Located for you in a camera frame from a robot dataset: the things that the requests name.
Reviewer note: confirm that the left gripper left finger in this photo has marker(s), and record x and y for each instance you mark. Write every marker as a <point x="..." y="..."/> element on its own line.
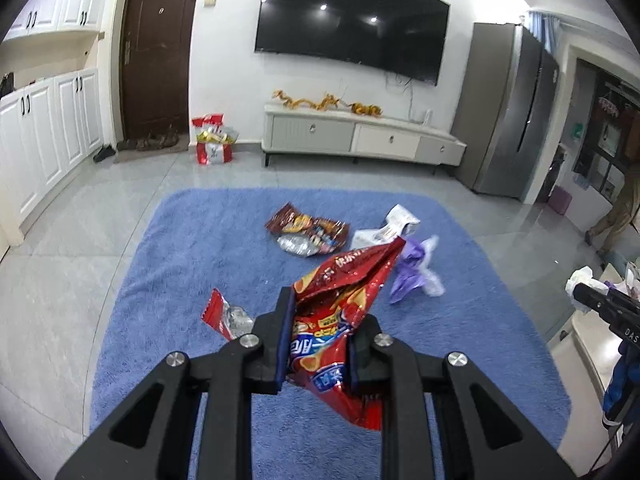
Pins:
<point x="191" y="417"/>

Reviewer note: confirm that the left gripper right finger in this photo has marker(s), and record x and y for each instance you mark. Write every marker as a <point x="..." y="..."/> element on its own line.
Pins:
<point x="444" y="415"/>

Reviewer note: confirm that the red chips snack bag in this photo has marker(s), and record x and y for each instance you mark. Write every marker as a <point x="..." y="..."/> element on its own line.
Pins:
<point x="331" y="301"/>

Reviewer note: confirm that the purple plastic bag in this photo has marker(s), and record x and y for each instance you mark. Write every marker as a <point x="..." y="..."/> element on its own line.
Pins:
<point x="413" y="270"/>

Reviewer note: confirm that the right blue white gloved hand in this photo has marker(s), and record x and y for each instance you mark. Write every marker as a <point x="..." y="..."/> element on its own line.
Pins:
<point x="624" y="380"/>

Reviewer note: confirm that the crumpled white tissue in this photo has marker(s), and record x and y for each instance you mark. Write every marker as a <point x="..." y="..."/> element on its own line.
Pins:
<point x="583" y="276"/>

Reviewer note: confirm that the small red candy wrapper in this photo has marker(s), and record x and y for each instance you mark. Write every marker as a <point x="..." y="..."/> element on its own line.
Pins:
<point x="232" y="322"/>

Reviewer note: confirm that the person in khaki clothes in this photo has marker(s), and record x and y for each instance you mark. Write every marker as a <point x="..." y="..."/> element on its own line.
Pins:
<point x="620" y="216"/>

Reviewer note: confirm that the blue carpet rug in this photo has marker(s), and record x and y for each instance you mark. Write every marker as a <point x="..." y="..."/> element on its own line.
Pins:
<point x="203" y="240"/>

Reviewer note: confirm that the purple storage box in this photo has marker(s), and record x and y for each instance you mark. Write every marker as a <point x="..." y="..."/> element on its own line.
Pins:
<point x="559" y="200"/>

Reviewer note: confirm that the white blue paper package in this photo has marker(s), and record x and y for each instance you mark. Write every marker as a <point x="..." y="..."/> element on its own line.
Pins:
<point x="398" y="222"/>

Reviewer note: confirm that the dark red snack wrapper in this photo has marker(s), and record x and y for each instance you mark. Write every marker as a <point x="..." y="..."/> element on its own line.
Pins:
<point x="305" y="236"/>

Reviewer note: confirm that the white low TV cabinet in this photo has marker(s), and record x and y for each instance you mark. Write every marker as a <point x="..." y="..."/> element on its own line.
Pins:
<point x="311" y="132"/>

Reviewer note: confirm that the red white gift bag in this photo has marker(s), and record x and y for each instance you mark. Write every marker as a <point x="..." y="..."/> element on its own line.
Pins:
<point x="214" y="140"/>

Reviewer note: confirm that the brown door mat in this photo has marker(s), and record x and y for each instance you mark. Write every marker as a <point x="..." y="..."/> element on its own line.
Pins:
<point x="174" y="144"/>

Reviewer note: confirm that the grey double door refrigerator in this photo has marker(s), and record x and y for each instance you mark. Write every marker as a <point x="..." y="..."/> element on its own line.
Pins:
<point x="504" y="109"/>

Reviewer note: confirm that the black shoe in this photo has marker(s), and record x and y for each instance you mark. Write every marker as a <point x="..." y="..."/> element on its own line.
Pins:
<point x="105" y="152"/>

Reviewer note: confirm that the golden dragon ornament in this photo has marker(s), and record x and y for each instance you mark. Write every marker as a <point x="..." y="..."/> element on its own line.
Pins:
<point x="329" y="102"/>

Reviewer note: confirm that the blue window curtain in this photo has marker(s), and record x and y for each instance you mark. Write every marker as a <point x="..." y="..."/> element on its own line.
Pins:
<point x="545" y="28"/>

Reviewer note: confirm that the white lower shoe cabinets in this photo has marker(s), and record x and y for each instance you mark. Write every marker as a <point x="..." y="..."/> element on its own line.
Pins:
<point x="47" y="129"/>

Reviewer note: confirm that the black handbag on shelf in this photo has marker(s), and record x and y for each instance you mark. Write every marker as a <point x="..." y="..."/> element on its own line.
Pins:
<point x="7" y="85"/>

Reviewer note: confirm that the dark brown entrance door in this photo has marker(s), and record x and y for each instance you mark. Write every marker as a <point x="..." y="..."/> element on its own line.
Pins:
<point x="154" y="67"/>

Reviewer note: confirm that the large black wall television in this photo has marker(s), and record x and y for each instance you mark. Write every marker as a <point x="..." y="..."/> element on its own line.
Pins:
<point x="404" y="37"/>

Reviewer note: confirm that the white upper wall cabinets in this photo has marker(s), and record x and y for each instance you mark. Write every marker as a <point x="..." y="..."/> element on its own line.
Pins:
<point x="43" y="16"/>

